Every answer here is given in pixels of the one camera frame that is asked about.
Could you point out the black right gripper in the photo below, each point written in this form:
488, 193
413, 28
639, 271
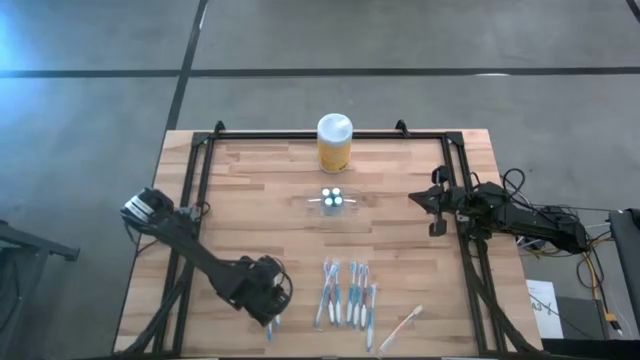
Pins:
452, 205

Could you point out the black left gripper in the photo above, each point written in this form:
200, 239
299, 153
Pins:
260, 290

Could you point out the purple white toothbrush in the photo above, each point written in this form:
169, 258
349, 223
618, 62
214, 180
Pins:
330, 300
364, 300

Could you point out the teal mouthwash bottle white cap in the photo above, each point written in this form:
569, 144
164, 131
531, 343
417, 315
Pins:
336, 191
328, 202
326, 191
338, 201

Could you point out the orange white toothbrush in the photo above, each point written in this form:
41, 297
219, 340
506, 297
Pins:
400, 327

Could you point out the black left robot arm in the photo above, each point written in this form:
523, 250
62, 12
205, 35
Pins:
190, 245

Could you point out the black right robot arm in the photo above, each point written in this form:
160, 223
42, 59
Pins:
540, 225

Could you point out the clear acrylic organizer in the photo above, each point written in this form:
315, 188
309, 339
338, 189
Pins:
352, 206

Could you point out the yellow wipes canister white lid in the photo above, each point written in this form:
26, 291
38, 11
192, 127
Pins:
335, 145

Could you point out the white paper sheet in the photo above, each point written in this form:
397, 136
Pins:
545, 310

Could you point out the dark grey floor mat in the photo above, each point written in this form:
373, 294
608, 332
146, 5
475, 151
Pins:
580, 320

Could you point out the black case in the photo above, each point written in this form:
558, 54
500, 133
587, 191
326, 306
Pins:
625, 250

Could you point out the black floor stand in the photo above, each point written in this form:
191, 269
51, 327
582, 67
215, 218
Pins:
30, 242

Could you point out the black aluminium table frame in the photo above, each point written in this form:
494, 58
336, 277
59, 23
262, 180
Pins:
325, 135

